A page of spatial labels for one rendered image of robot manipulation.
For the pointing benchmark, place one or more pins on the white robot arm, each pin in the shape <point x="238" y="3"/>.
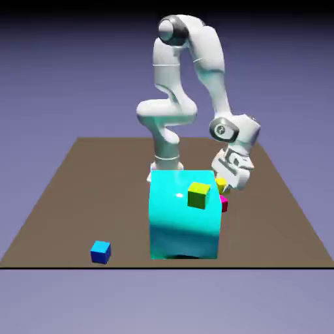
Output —
<point x="167" y="78"/>

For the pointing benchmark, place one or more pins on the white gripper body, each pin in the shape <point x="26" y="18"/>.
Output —
<point x="234" y="169"/>

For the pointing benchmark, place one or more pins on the small bright yellow cube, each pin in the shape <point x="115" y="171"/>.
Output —
<point x="221" y="184"/>

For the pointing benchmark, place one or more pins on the small magenta cube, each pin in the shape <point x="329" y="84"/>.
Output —
<point x="224" y="203"/>

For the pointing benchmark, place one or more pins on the small olive yellow cube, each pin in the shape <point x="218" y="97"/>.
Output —
<point x="198" y="195"/>

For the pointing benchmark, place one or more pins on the small blue cube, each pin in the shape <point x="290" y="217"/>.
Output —
<point x="100" y="251"/>

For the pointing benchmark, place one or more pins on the large cyan box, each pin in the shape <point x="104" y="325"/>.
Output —
<point x="182" y="216"/>

